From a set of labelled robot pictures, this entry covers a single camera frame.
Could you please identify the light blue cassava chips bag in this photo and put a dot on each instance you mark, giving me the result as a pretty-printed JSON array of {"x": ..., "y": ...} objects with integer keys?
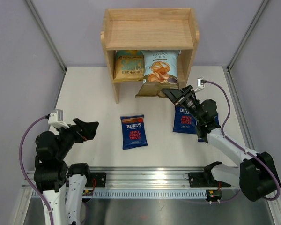
[{"x": 160, "y": 72}]

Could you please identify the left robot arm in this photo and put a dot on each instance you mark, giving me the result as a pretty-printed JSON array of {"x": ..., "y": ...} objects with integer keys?
[{"x": 61, "y": 186}]

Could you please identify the left aluminium frame post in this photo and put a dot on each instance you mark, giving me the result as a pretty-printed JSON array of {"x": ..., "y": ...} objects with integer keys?
[{"x": 35, "y": 14}]

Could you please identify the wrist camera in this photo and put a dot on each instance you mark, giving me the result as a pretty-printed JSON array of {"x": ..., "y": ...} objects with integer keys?
[
  {"x": 56, "y": 117},
  {"x": 200, "y": 85}
]

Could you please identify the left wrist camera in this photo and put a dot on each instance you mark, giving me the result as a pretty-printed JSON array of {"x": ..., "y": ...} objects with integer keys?
[{"x": 56, "y": 117}]

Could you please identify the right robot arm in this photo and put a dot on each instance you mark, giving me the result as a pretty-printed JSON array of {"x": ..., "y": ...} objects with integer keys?
[{"x": 255, "y": 174}]

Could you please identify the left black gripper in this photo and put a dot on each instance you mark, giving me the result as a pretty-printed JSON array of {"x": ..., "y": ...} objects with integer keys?
[{"x": 83, "y": 131}]

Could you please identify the right aluminium frame post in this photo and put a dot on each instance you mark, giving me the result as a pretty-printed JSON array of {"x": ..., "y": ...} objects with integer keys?
[{"x": 254, "y": 22}]

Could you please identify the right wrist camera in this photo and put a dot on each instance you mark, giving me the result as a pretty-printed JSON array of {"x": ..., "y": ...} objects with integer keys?
[{"x": 200, "y": 85}]

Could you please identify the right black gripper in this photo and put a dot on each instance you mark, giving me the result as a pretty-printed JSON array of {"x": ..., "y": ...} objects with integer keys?
[{"x": 178, "y": 96}]

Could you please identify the tan kettle chips bag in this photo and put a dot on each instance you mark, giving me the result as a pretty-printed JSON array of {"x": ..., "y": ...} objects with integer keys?
[{"x": 129, "y": 66}]

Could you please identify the white slotted cable duct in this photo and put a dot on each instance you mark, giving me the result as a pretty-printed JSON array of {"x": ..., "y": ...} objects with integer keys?
[{"x": 146, "y": 194}]

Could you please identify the blue burts chips bag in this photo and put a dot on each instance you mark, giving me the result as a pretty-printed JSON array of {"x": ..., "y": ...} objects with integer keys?
[
  {"x": 184, "y": 122},
  {"x": 217, "y": 121},
  {"x": 133, "y": 132}
]

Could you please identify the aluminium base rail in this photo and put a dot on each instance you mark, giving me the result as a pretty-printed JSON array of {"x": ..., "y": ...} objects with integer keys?
[{"x": 138, "y": 178}]

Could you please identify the aluminium frame post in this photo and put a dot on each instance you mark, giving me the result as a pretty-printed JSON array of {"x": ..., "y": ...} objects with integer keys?
[
  {"x": 35, "y": 14},
  {"x": 254, "y": 22}
]

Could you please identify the wooden two-tier shelf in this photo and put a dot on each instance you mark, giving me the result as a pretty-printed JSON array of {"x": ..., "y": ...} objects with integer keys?
[{"x": 170, "y": 28}]

